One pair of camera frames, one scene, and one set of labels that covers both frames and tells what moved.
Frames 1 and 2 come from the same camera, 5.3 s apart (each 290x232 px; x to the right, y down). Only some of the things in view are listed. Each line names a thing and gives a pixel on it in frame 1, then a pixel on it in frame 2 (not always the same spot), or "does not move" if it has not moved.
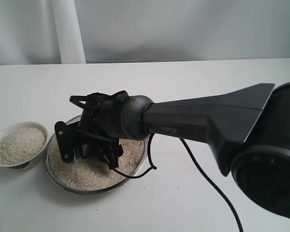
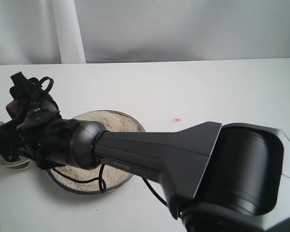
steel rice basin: [84, 177] does not move
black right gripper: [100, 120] -> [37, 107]
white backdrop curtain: [44, 32] does not move
